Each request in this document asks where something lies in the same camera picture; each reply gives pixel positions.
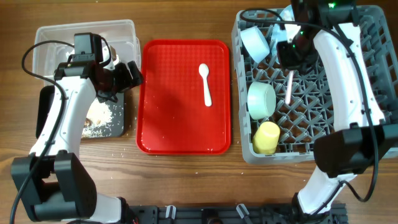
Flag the rice and nut leftovers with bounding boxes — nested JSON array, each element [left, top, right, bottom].
[[81, 99, 113, 138]]

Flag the white plastic fork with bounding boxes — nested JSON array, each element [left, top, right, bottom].
[[284, 70, 295, 105]]

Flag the light blue small bowl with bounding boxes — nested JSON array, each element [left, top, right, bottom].
[[241, 26, 270, 63]]

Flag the mint green bowl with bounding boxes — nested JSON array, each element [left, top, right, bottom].
[[247, 82, 276, 120]]

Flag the yellow cup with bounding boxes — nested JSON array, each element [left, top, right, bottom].
[[252, 121, 280, 155]]

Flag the white plastic spoon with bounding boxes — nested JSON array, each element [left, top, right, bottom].
[[198, 63, 212, 107]]

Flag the light blue plate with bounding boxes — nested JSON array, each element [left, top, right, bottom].
[[271, 5, 295, 56]]

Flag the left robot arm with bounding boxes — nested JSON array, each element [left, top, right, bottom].
[[11, 32, 144, 223]]

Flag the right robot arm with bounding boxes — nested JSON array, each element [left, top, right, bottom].
[[277, 1, 397, 220]]

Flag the grey dishwasher rack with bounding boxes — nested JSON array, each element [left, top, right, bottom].
[[231, 5, 397, 165]]

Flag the clear plastic bin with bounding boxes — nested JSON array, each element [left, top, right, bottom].
[[32, 19, 141, 78]]

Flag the black rectangular tray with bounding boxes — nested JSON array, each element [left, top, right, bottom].
[[35, 85, 124, 139]]

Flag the red serving tray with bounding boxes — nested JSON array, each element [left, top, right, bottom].
[[136, 39, 231, 155]]

